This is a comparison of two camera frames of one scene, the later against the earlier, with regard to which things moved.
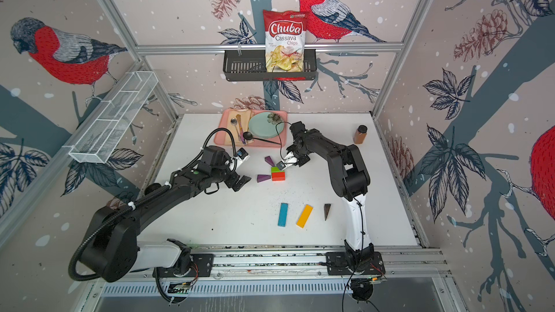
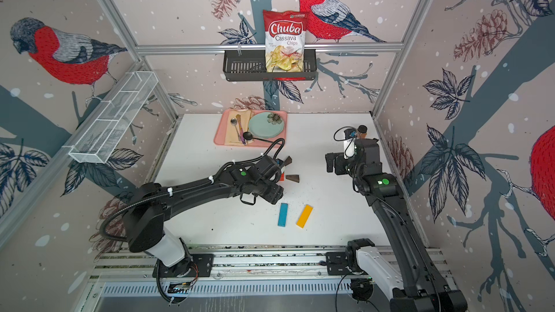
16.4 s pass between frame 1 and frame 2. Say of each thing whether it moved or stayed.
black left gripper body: moved
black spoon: stayed
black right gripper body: moved
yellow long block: stayed
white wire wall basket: stayed
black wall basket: stayed
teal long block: stayed
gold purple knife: stayed
